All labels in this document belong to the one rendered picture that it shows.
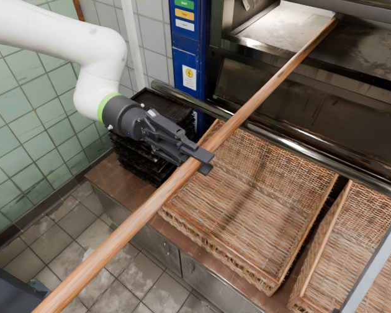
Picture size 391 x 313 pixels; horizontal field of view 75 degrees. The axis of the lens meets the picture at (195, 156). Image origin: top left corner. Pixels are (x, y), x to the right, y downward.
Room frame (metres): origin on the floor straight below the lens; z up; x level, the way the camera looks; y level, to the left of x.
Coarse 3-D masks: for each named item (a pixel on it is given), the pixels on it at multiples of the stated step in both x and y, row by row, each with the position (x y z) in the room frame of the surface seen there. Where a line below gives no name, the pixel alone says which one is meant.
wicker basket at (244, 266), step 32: (224, 160) 0.84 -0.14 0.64; (256, 160) 0.76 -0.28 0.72; (288, 160) 0.70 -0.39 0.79; (192, 192) 0.68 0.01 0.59; (224, 192) 0.68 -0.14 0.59; (256, 192) 0.68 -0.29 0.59; (288, 192) 0.64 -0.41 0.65; (320, 192) 0.59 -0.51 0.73; (192, 224) 0.45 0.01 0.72; (224, 224) 0.51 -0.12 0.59; (256, 224) 0.51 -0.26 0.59; (288, 224) 0.51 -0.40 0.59; (224, 256) 0.36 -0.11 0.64; (256, 256) 0.37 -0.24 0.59; (288, 256) 0.36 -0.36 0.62
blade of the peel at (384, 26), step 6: (288, 6) 1.30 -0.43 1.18; (294, 6) 1.28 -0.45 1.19; (300, 6) 1.27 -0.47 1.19; (306, 6) 1.25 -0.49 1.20; (312, 12) 1.23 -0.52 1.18; (318, 12) 1.22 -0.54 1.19; (324, 12) 1.20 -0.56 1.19; (330, 12) 1.19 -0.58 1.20; (348, 18) 1.14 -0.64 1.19; (354, 18) 1.13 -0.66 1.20; (360, 18) 1.11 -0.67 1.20; (366, 24) 1.10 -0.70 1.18; (372, 24) 1.08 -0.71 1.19; (378, 24) 1.07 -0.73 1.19; (384, 24) 1.06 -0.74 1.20; (390, 24) 1.05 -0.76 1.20; (390, 30) 1.04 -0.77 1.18
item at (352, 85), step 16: (224, 48) 0.97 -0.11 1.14; (240, 48) 0.93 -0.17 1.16; (256, 48) 0.89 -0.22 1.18; (272, 48) 0.89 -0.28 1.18; (272, 64) 0.85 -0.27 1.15; (304, 64) 0.79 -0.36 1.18; (320, 64) 0.79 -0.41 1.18; (320, 80) 0.75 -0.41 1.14; (336, 80) 0.72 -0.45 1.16; (352, 80) 0.70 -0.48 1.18; (368, 80) 0.69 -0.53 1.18; (384, 80) 0.69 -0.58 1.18; (368, 96) 0.66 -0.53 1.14; (384, 96) 0.64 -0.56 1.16
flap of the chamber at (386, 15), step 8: (288, 0) 0.70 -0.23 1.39; (296, 0) 0.69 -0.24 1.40; (304, 0) 0.68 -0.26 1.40; (312, 0) 0.67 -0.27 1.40; (320, 0) 0.66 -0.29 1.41; (328, 0) 0.65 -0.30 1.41; (336, 0) 0.64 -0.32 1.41; (344, 0) 0.63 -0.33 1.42; (320, 8) 0.65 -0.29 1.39; (328, 8) 0.64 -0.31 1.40; (336, 8) 0.63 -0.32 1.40; (344, 8) 0.62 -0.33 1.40; (352, 8) 0.62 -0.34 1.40; (360, 8) 0.61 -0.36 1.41; (368, 8) 0.60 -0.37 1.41; (376, 8) 0.59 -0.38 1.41; (384, 8) 0.59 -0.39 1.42; (360, 16) 0.60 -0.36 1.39; (368, 16) 0.59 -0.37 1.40; (376, 16) 0.59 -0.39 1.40; (384, 16) 0.58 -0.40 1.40
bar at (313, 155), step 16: (176, 96) 0.63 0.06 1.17; (192, 96) 0.62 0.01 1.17; (208, 112) 0.56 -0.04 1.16; (224, 112) 0.54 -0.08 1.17; (240, 128) 0.50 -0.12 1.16; (256, 128) 0.48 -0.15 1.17; (288, 144) 0.43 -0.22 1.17; (320, 160) 0.38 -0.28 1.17; (336, 160) 0.37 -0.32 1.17; (352, 176) 0.34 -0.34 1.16; (368, 176) 0.33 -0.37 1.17; (384, 192) 0.30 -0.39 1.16; (384, 240) 0.23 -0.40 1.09; (384, 256) 0.20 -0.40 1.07; (368, 272) 0.18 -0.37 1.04; (352, 288) 0.16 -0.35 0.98; (368, 288) 0.15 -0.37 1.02; (352, 304) 0.13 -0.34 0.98
